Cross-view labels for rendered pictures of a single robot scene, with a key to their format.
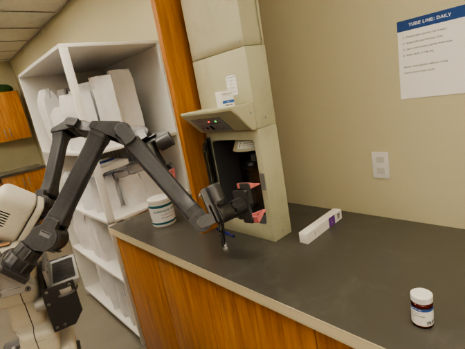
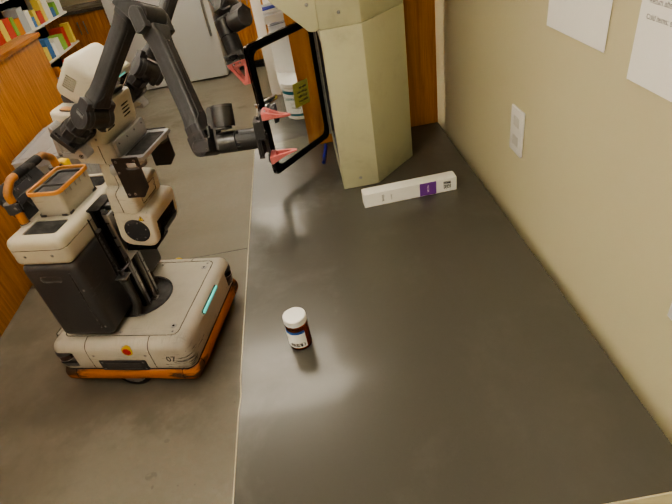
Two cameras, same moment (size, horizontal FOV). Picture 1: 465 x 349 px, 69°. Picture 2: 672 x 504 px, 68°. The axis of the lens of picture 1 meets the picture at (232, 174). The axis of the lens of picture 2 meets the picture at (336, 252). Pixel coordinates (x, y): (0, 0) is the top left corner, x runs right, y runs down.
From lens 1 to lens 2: 1.00 m
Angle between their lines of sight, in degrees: 43
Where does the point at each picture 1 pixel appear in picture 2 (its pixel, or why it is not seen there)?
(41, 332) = (121, 193)
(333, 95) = not seen: outside the picture
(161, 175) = (171, 79)
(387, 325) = (276, 325)
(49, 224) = (82, 105)
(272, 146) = (351, 59)
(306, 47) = not seen: outside the picture
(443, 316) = (324, 348)
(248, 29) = not seen: outside the picture
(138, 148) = (153, 40)
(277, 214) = (352, 155)
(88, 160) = (113, 43)
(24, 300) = (106, 162)
